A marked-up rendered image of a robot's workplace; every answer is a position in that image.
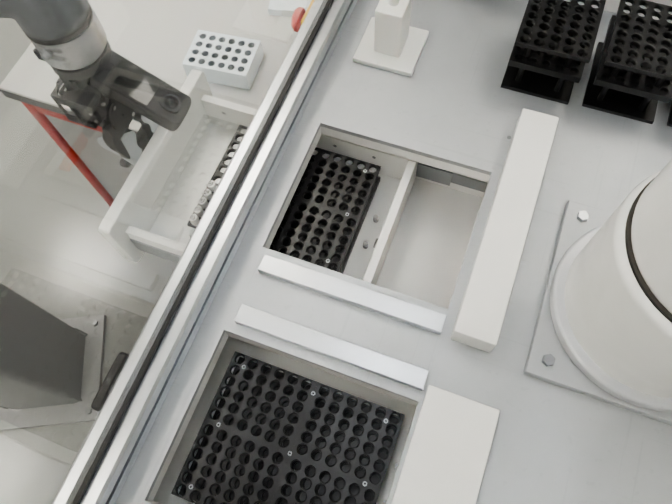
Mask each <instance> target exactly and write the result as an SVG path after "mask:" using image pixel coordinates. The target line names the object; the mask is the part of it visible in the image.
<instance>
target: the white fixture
mask: <svg viewBox="0 0 672 504"><path fill-rule="evenodd" d="M411 4H412V0H380V1H379V3H378V5H377V7H376V9H375V17H372V18H371V20H370V22H369V24H368V26H367V28H366V30H365V33H364V35H363V37H362V39H361V41H360V43H359V46H358V48H357V50H356V52H355V54H354V56H353V62H356V63H360V64H364V65H368V66H371V67H375V68H379V69H383V70H386V71H390V72H394V73H398V74H402V75H405V76H409V77H411V76H412V74H413V72H414V69H415V67H416V65H417V62H418V60H419V57H420V55H421V52H422V50H423V47H424V45H425V43H426V40H427V38H428V35H429V31H427V30H423V29H419V28H415V27H411V26H409V25H410V14H411Z"/></svg>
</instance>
